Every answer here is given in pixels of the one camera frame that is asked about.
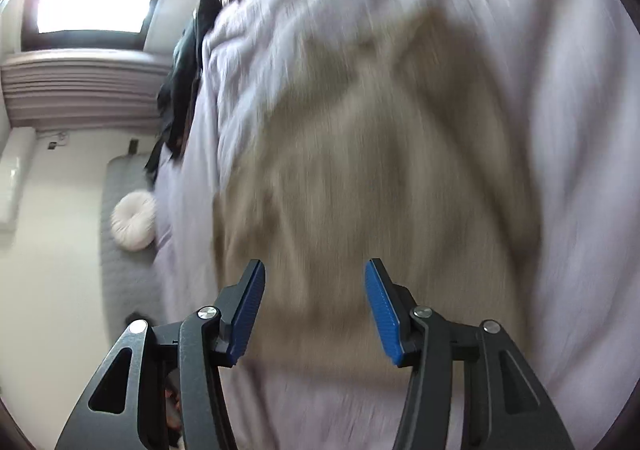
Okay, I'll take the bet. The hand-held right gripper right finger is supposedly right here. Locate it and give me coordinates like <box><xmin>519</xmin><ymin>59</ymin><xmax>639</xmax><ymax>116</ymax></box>
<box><xmin>364</xmin><ymin>258</ymin><xmax>576</xmax><ymax>450</ymax></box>

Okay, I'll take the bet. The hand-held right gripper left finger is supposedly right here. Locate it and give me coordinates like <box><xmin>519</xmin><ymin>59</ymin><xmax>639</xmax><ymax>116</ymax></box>
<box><xmin>55</xmin><ymin>258</ymin><xmax>266</xmax><ymax>450</ymax></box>

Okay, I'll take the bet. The brown knit sweater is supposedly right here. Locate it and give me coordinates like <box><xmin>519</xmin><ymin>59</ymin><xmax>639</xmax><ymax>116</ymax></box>
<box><xmin>212</xmin><ymin>5</ymin><xmax>543</xmax><ymax>371</ymax></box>

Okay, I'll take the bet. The dark clothes pile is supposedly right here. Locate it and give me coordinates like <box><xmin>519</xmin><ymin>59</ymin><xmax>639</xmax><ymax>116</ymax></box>
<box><xmin>144</xmin><ymin>0</ymin><xmax>221</xmax><ymax>191</ymax></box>

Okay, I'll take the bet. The grey padded bench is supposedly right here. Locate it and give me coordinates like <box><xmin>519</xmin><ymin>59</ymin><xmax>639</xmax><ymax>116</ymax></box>
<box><xmin>100</xmin><ymin>155</ymin><xmax>168</xmax><ymax>331</ymax></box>

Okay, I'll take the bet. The round white pillow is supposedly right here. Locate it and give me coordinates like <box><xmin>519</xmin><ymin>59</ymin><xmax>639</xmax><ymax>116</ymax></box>
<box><xmin>111</xmin><ymin>192</ymin><xmax>158</xmax><ymax>249</ymax></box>

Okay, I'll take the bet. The lavender embossed bedspread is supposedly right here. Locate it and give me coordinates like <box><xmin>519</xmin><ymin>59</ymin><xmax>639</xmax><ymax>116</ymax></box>
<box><xmin>152</xmin><ymin>0</ymin><xmax>640</xmax><ymax>450</ymax></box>

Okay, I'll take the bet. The grey pleated curtain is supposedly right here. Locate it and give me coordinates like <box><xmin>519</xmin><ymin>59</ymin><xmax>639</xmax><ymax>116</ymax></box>
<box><xmin>0</xmin><ymin>50</ymin><xmax>173</xmax><ymax>128</ymax></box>

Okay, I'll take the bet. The window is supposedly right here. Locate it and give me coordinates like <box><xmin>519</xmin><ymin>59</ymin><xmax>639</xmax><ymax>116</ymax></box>
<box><xmin>22</xmin><ymin>0</ymin><xmax>171</xmax><ymax>51</ymax></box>

